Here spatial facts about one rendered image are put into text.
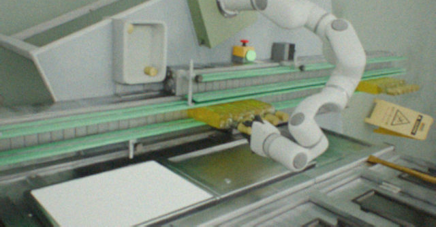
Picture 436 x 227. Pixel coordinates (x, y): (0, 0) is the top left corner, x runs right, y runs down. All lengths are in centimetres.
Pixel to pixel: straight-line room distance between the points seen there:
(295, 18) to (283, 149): 47
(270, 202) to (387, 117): 361
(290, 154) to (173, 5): 79
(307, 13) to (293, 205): 64
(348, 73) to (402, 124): 348
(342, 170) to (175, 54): 78
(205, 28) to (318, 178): 72
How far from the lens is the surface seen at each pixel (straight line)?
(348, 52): 126
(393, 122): 474
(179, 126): 148
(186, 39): 168
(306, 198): 133
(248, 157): 150
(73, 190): 124
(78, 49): 146
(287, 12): 141
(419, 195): 152
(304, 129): 114
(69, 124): 126
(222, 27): 171
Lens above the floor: 208
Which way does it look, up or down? 45 degrees down
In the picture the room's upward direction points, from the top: 109 degrees clockwise
